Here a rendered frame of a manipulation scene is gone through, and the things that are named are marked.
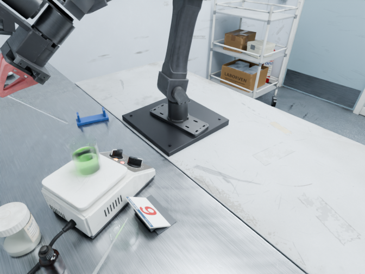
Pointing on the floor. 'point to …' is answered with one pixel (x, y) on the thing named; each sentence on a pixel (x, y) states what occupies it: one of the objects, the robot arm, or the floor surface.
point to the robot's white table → (264, 169)
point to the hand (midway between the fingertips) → (1, 92)
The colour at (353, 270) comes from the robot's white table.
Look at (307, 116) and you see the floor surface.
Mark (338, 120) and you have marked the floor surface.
